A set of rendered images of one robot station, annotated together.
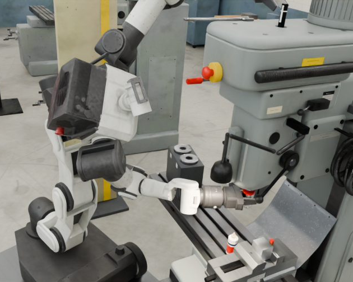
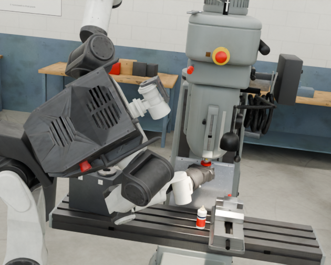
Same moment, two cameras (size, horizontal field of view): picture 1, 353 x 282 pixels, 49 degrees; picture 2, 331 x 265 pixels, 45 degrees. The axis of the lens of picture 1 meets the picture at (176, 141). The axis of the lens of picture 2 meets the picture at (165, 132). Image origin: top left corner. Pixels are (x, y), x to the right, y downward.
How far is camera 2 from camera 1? 1.23 m
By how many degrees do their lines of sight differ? 50
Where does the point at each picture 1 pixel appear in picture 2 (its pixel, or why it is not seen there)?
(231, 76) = (241, 55)
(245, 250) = (225, 211)
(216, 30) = (215, 20)
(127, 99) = (144, 104)
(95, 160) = (154, 175)
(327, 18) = (233, 7)
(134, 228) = not seen: outside the picture
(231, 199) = (206, 173)
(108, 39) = (97, 45)
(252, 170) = not seen: hidden behind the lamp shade
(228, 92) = (203, 76)
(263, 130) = (236, 99)
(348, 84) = not seen: hidden behind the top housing
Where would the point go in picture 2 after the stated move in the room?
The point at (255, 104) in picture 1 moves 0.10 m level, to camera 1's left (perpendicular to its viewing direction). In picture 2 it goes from (240, 77) to (228, 80)
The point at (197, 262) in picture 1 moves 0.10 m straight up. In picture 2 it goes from (174, 256) to (176, 236)
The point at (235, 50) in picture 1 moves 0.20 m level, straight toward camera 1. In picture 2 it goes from (245, 32) to (299, 41)
